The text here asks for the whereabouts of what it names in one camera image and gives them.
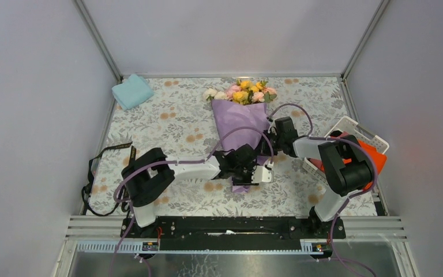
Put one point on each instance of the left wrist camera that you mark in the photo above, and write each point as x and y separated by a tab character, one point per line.
263	173

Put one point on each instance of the pink purple wrapping paper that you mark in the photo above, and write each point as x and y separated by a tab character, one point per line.
238	125

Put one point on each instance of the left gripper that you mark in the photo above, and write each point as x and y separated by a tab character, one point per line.
248	181

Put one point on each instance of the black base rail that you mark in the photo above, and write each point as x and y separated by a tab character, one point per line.
234	233

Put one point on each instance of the floral tablecloth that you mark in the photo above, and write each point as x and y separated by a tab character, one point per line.
179	121

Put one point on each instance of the light blue folded towel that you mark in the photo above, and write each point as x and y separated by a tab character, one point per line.
132	92

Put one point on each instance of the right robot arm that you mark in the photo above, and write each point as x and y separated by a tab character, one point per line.
332	203

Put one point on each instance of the pink fake flower stem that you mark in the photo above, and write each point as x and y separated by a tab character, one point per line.
270	96

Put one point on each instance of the orange cloth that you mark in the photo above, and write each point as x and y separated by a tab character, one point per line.
350	164

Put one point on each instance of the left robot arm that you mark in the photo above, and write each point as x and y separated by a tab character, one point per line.
146	178

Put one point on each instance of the white fake flower stem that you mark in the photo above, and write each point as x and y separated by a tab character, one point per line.
213	94

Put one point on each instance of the white plastic basket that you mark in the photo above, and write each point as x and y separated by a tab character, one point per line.
371	142

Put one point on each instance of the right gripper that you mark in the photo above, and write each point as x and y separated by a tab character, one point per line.
262	147

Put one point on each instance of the pink cloth in basket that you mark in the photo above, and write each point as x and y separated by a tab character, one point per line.
317	163

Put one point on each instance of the yellow fake flower stem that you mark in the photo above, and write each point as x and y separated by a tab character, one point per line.
246	92

